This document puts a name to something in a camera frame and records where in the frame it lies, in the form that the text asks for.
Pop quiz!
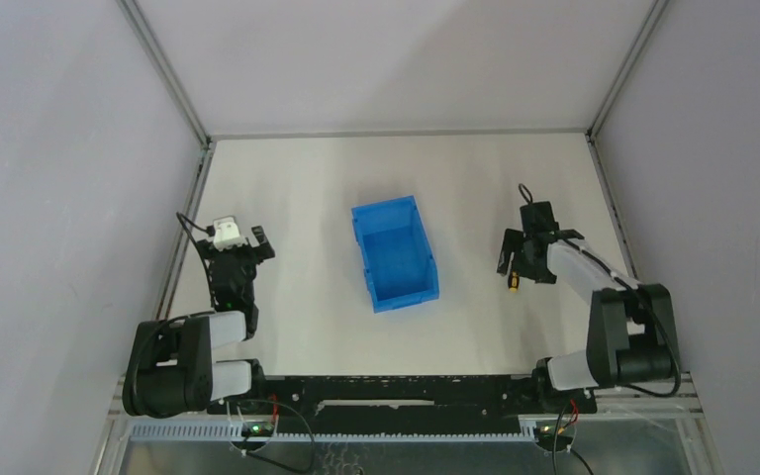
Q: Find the black yellow screwdriver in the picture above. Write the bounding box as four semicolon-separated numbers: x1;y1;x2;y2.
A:
509;271;520;293

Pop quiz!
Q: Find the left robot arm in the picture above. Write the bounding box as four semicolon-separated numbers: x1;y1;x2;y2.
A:
122;226;275;419

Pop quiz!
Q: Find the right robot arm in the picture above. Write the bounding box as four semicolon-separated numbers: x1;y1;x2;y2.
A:
497;202;682;398

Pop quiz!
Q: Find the blue plastic storage bin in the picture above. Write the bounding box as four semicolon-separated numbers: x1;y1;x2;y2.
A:
351;195;439;313

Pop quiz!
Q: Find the left small circuit board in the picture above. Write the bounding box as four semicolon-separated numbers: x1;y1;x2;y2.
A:
241;423;276;438

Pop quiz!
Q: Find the small circuit board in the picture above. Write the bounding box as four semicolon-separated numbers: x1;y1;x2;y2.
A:
241;423;276;438
533;426;574;453

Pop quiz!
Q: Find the right small circuit board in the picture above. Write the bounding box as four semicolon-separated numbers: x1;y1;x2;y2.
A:
533;426;574;453

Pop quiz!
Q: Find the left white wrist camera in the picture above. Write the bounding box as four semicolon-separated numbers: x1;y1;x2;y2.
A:
212;216;248;251

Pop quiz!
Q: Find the left black cable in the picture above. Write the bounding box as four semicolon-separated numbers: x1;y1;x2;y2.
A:
175;211;219;310

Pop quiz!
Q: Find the black cable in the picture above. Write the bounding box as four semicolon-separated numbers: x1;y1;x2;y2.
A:
518;183;682;399
175;211;219;310

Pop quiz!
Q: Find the right black cable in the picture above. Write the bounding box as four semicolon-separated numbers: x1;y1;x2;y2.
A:
518;183;682;399

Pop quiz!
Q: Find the white slotted cable duct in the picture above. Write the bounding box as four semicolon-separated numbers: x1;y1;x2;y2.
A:
129;419;538;443

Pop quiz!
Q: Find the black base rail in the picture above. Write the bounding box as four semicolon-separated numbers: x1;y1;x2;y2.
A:
207;375;598;437

